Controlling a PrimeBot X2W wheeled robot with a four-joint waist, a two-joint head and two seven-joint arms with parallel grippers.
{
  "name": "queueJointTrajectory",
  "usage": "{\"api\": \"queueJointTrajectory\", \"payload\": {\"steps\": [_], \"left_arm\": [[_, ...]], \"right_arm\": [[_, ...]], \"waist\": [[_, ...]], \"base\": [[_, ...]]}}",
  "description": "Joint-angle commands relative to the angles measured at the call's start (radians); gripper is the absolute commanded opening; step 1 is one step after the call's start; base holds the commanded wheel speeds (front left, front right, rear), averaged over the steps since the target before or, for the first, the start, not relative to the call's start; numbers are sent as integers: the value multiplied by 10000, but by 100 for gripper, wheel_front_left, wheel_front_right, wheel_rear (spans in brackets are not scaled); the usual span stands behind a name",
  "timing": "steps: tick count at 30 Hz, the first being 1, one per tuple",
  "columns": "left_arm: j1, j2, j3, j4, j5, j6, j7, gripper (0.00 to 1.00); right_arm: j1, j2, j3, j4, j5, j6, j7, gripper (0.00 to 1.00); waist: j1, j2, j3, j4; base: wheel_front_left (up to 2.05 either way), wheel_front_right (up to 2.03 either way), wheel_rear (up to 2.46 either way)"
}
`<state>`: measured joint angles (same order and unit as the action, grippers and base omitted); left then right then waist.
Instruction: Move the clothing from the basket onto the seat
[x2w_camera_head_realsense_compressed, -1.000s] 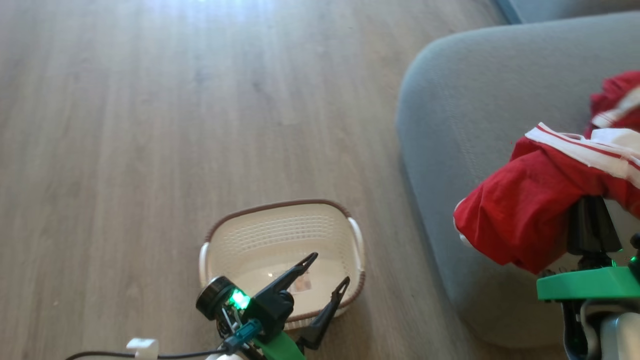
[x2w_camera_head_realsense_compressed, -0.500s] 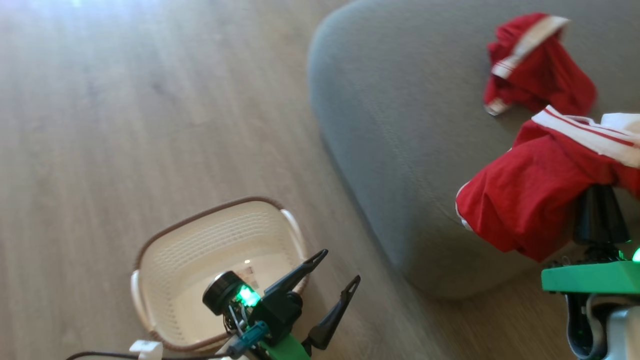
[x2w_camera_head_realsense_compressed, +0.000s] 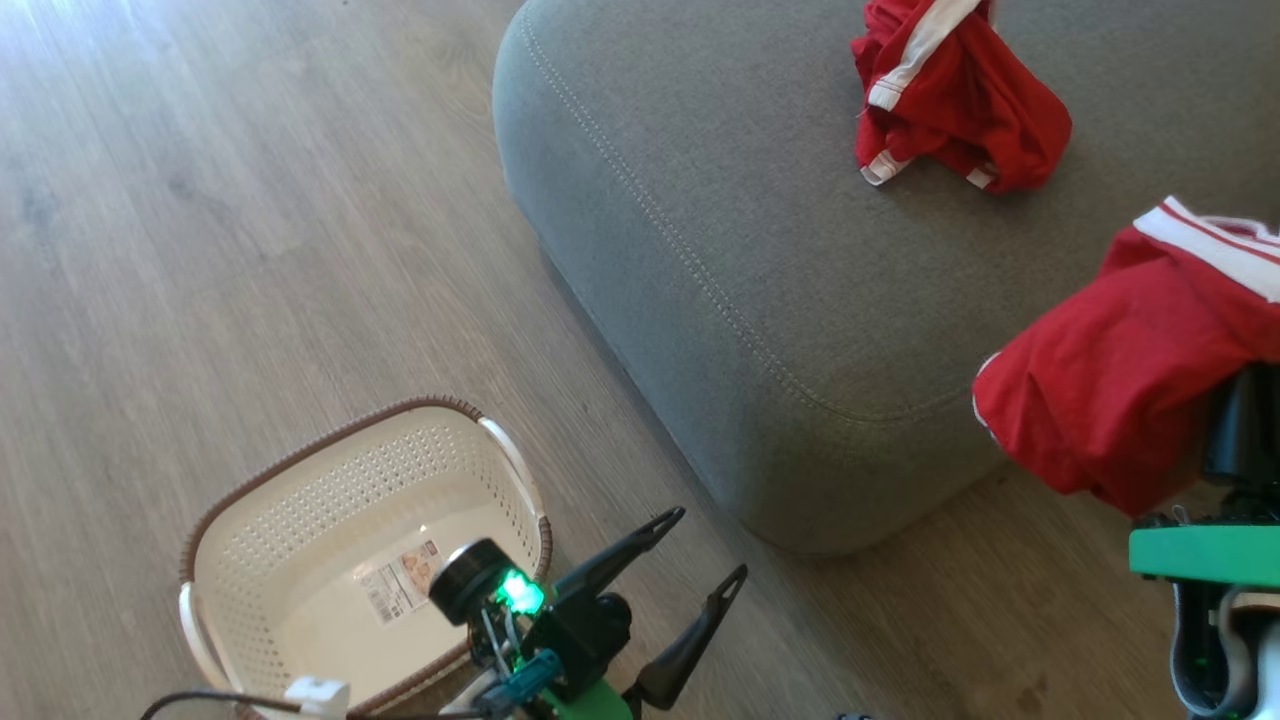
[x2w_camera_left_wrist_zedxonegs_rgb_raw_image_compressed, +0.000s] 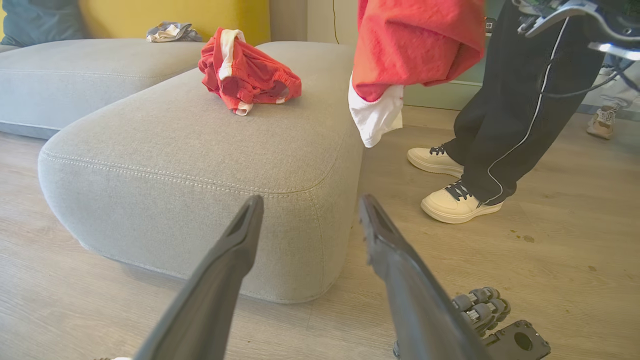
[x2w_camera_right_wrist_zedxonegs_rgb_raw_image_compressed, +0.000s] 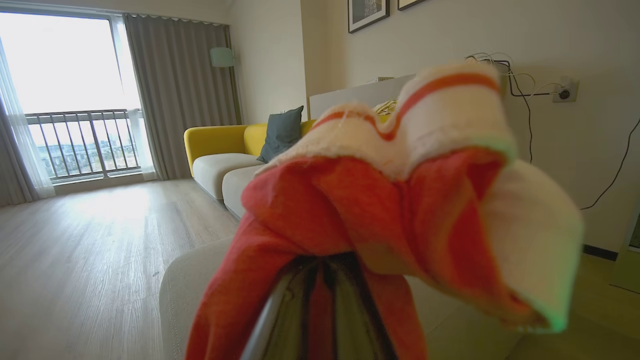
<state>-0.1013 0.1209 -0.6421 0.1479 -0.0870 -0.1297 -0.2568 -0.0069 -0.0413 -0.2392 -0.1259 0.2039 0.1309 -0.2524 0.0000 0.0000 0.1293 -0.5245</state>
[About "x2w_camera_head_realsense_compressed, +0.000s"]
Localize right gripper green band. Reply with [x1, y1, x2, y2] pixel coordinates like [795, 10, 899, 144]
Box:
[1128, 364, 1280, 589]

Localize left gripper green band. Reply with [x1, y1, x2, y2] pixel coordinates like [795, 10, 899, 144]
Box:
[518, 506, 750, 720]

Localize red shorts white striped waistband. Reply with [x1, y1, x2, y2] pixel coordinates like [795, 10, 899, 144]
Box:
[971, 196, 1280, 519]

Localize printed paper basket label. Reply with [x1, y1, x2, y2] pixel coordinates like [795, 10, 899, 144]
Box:
[359, 539, 442, 627]

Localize cream perforated laundry basket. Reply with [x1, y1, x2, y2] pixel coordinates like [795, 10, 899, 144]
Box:
[177, 394, 554, 720]

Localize grey sofa seat cushion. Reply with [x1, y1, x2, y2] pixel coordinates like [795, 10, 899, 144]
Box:
[491, 0, 1280, 557]

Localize red garment white side stripe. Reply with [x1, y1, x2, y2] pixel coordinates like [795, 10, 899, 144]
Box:
[849, 0, 1074, 195]

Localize teal cable connector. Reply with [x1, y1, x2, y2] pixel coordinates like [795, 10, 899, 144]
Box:
[478, 649, 563, 717]

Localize white cable connector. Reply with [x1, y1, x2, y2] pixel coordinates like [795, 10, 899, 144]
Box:
[284, 676, 352, 720]

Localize thin black cable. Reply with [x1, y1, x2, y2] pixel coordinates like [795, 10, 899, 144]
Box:
[139, 688, 301, 720]

